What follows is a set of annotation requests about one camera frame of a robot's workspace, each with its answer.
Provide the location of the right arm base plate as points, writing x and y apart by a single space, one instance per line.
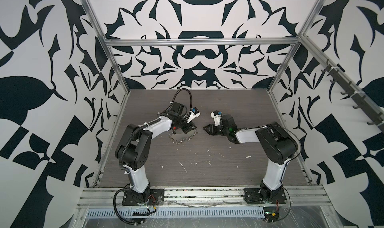
264 196

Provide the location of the black wall hook rack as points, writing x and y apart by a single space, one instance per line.
352 91

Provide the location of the aluminium frame crossbar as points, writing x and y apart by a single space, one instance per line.
200 42

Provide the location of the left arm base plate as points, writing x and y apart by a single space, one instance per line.
149 197

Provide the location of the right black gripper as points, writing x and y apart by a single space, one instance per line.
212 129

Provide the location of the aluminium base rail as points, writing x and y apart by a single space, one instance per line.
207 196

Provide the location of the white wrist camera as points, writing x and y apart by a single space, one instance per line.
194 113
217 117

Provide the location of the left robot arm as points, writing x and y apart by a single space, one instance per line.
134 147

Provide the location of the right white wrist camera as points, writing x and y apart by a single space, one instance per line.
217 117

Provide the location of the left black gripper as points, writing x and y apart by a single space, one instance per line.
189 127

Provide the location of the white slotted cable duct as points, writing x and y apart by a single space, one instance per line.
212 212

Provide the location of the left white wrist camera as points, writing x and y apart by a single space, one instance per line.
194 113

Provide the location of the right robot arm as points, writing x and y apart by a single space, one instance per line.
278 145

